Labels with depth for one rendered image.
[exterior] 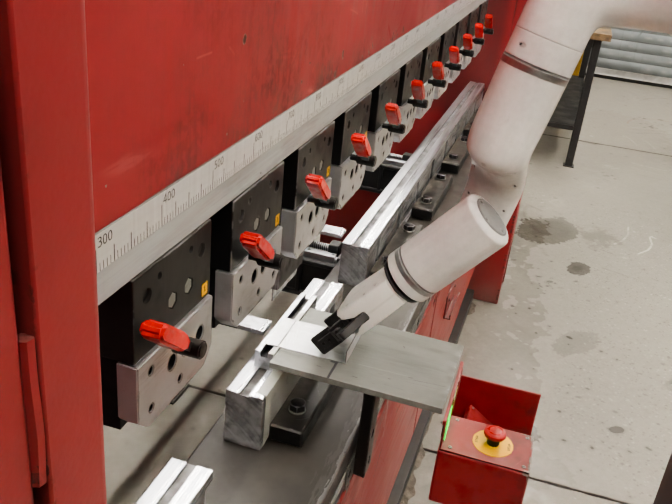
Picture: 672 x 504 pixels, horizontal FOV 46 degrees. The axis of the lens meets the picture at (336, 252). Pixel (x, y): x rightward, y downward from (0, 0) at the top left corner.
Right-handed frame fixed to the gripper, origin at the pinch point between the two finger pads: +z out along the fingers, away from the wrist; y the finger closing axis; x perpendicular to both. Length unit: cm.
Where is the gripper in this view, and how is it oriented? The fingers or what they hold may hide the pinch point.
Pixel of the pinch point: (331, 331)
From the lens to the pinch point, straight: 121.9
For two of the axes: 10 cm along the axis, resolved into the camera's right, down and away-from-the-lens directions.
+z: -6.9, 5.4, 4.9
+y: -3.1, 3.9, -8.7
